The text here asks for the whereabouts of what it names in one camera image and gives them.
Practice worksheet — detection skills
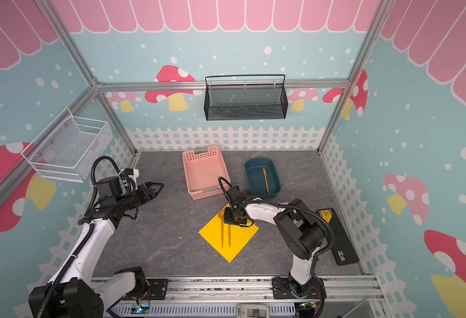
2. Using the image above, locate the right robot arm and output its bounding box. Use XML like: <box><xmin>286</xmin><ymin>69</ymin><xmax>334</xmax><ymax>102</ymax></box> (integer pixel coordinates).
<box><xmin>218</xmin><ymin>176</ymin><xmax>335</xmax><ymax>301</ymax></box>

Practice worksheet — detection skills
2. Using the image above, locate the black yellow flat device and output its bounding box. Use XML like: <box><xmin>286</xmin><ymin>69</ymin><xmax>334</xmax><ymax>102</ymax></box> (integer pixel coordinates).
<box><xmin>317</xmin><ymin>208</ymin><xmax>359</xmax><ymax>266</ymax></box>

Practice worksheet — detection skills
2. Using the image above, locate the yellow paper napkin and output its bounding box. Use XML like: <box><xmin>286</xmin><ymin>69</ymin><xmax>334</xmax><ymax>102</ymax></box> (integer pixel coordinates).
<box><xmin>199</xmin><ymin>213</ymin><xmax>259</xmax><ymax>263</ymax></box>

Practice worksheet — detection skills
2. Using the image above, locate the pink perforated plastic basket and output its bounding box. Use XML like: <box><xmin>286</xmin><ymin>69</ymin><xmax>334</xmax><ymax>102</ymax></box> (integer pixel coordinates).
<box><xmin>182</xmin><ymin>145</ymin><xmax>230</xmax><ymax>200</ymax></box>

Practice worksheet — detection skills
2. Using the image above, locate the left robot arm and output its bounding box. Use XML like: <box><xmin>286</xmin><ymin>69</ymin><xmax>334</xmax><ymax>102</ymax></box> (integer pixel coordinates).
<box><xmin>28</xmin><ymin>156</ymin><xmax>164</xmax><ymax>317</ymax></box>

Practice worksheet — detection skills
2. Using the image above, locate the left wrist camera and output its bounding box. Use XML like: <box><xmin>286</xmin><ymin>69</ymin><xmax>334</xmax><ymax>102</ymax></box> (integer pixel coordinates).
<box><xmin>124</xmin><ymin>168</ymin><xmax>140</xmax><ymax>181</ymax></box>

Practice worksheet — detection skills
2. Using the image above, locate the white wire mesh wall basket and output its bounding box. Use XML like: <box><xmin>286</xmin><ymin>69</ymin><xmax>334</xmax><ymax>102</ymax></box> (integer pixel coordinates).
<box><xmin>21</xmin><ymin>109</ymin><xmax>113</xmax><ymax>183</ymax></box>

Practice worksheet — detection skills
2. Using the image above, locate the orange plastic knife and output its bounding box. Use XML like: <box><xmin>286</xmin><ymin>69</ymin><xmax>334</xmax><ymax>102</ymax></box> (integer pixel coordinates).
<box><xmin>262</xmin><ymin>168</ymin><xmax>270</xmax><ymax>194</ymax></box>

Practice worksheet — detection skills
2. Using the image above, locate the black wire mesh wall basket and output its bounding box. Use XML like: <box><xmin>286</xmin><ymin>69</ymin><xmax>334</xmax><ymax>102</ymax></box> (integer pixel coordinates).
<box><xmin>204</xmin><ymin>74</ymin><xmax>289</xmax><ymax>121</ymax></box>

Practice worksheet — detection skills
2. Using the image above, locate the orange plastic spoon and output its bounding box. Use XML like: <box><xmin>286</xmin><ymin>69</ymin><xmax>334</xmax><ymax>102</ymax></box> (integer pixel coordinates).
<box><xmin>218</xmin><ymin>210</ymin><xmax>225</xmax><ymax>248</ymax></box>

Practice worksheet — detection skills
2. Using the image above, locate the dark teal plastic tray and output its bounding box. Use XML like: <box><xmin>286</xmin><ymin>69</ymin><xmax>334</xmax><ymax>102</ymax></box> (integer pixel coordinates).
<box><xmin>244</xmin><ymin>158</ymin><xmax>282</xmax><ymax>200</ymax></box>

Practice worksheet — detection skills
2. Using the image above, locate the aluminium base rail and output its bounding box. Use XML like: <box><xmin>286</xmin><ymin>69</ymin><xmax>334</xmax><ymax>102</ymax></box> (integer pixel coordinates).
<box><xmin>103</xmin><ymin>275</ymin><xmax>391</xmax><ymax>317</ymax></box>

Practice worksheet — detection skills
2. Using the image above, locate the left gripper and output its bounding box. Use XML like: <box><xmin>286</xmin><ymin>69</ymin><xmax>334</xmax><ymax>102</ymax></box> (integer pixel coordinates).
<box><xmin>116</xmin><ymin>182</ymin><xmax>165</xmax><ymax>211</ymax></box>

